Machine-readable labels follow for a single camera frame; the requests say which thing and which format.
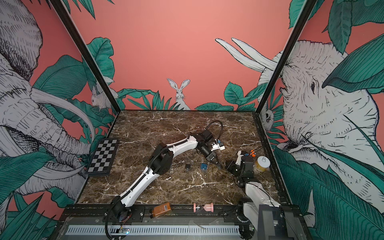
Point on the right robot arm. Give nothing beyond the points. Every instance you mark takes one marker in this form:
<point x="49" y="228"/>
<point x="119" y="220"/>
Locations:
<point x="271" y="220"/>

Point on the yellow white can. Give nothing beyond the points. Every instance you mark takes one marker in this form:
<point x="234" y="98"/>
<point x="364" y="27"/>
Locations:
<point x="262" y="164"/>

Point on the blue padlock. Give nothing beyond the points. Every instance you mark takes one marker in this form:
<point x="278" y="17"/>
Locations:
<point x="204" y="167"/>

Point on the pink hourglass timer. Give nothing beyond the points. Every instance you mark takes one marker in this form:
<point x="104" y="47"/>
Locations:
<point x="197" y="208"/>

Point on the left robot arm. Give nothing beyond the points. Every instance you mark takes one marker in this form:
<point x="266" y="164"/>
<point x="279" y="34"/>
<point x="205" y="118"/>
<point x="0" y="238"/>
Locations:
<point x="160" y="163"/>

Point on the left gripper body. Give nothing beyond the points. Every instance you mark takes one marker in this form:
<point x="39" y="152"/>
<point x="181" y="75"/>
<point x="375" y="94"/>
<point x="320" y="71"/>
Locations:
<point x="207" y="152"/>

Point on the white perforated rail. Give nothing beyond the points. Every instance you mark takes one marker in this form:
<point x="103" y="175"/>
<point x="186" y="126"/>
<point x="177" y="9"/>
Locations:
<point x="141" y="230"/>

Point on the checkerboard calibration board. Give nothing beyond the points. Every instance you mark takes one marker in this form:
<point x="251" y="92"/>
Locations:
<point x="103" y="157"/>

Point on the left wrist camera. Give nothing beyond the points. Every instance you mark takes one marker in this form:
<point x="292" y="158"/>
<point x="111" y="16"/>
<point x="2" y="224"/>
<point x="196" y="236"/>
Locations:
<point x="217" y="145"/>

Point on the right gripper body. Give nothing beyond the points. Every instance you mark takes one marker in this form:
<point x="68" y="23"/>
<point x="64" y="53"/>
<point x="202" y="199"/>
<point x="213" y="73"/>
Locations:
<point x="234" y="168"/>

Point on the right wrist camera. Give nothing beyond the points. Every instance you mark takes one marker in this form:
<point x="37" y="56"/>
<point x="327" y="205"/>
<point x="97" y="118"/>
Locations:
<point x="240" y="154"/>

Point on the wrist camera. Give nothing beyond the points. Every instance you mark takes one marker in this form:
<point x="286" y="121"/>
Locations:
<point x="217" y="145"/>
<point x="240" y="154"/>

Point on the black base frame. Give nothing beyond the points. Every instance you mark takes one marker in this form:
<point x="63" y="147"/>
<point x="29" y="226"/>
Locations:
<point x="139" y="212"/>

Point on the orange box device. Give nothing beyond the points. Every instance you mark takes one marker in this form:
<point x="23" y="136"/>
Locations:
<point x="160" y="210"/>

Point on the small orange toy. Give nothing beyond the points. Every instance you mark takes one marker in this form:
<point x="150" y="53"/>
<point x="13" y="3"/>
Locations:
<point x="253" y="153"/>

